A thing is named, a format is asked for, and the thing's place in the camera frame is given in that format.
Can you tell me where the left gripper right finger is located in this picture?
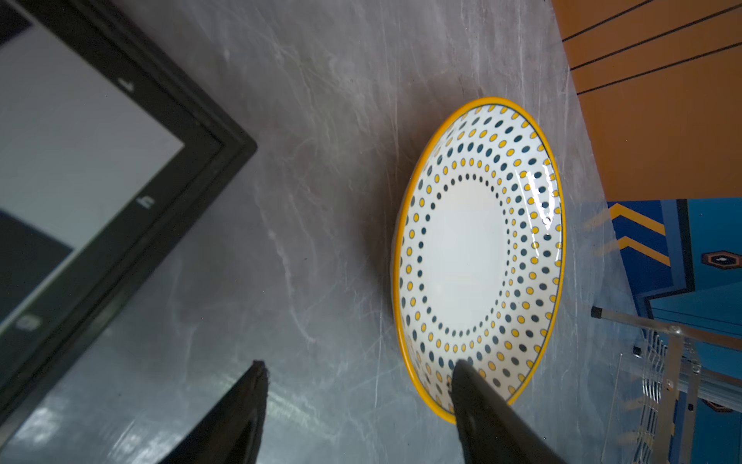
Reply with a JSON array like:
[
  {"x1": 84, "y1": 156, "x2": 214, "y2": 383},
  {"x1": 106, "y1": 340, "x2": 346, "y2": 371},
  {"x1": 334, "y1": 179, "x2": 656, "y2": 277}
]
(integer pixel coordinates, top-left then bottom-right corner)
[{"x1": 450, "y1": 360, "x2": 563, "y2": 464}]

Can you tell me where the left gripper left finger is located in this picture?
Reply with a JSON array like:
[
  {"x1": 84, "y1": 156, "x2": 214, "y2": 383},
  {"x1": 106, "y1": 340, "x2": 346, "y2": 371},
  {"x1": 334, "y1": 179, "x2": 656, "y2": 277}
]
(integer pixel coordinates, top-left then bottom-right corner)
[{"x1": 162, "y1": 361, "x2": 269, "y2": 463}]

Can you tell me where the silver wire dish rack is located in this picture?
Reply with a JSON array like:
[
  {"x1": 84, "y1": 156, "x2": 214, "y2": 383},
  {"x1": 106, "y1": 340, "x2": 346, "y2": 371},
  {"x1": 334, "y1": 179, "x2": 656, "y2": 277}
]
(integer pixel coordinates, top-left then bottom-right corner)
[{"x1": 591, "y1": 305, "x2": 741, "y2": 463}]

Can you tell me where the yellow rimmed dotted plate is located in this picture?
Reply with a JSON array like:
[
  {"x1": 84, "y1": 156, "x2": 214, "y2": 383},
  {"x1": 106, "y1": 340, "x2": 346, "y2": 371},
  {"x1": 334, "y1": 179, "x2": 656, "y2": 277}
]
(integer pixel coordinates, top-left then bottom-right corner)
[{"x1": 390, "y1": 98, "x2": 567, "y2": 421}]

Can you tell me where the black white chessboard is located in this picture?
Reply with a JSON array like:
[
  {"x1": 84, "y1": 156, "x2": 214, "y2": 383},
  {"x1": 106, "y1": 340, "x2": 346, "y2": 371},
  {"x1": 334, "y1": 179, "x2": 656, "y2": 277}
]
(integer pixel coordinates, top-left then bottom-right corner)
[{"x1": 1, "y1": 1, "x2": 257, "y2": 442}]

